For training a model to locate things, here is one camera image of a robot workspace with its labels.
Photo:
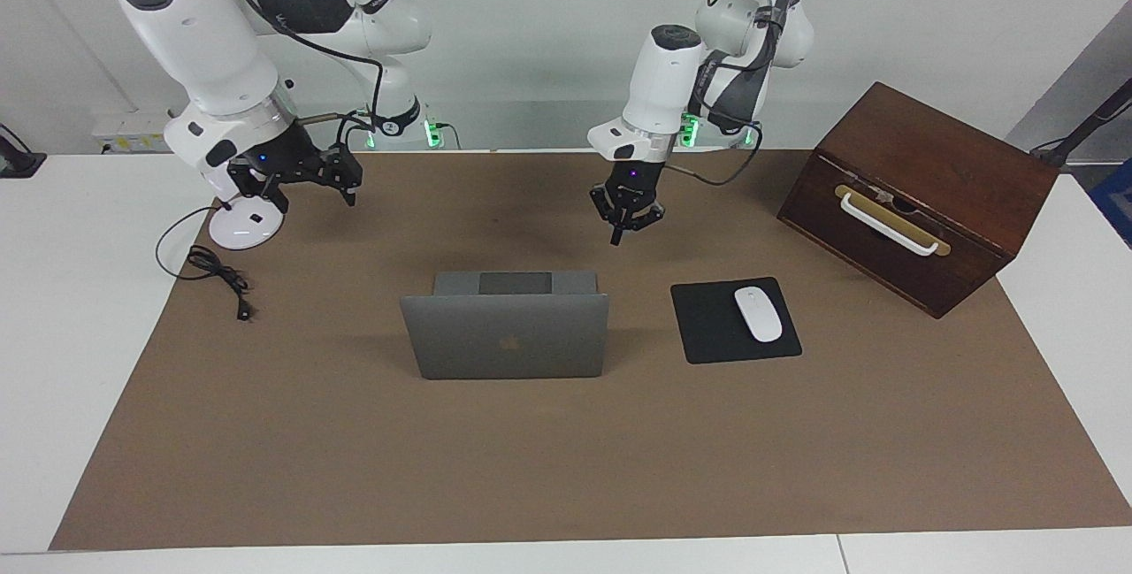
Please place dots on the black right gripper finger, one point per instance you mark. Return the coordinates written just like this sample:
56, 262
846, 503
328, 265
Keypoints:
261, 194
345, 172

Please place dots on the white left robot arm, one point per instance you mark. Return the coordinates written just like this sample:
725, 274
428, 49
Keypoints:
663, 79

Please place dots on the brown table mat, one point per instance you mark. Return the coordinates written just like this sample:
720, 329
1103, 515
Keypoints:
566, 468

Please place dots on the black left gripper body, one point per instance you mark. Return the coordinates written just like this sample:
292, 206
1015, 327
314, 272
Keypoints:
635, 180

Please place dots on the white computer mouse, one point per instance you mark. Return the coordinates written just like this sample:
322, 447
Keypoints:
759, 315

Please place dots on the black mouse pad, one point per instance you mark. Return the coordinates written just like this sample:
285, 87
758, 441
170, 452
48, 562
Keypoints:
707, 326

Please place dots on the black stand pole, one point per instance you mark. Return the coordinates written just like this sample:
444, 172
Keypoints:
1088, 127

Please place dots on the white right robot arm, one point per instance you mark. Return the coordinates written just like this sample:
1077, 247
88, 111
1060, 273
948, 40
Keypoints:
203, 34

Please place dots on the dark brown wooden box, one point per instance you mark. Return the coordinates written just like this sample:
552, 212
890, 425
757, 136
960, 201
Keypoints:
955, 158

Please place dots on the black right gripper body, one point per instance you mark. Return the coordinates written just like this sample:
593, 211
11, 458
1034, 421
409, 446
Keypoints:
274, 158

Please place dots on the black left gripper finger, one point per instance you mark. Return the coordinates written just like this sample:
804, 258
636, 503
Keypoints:
608, 216
646, 216

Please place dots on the white power strip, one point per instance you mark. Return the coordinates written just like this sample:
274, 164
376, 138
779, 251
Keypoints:
128, 132

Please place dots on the silver apple laptop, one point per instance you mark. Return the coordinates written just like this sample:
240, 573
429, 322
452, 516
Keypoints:
504, 335

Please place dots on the black clamp mount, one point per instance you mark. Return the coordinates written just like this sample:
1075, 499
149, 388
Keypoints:
18, 163

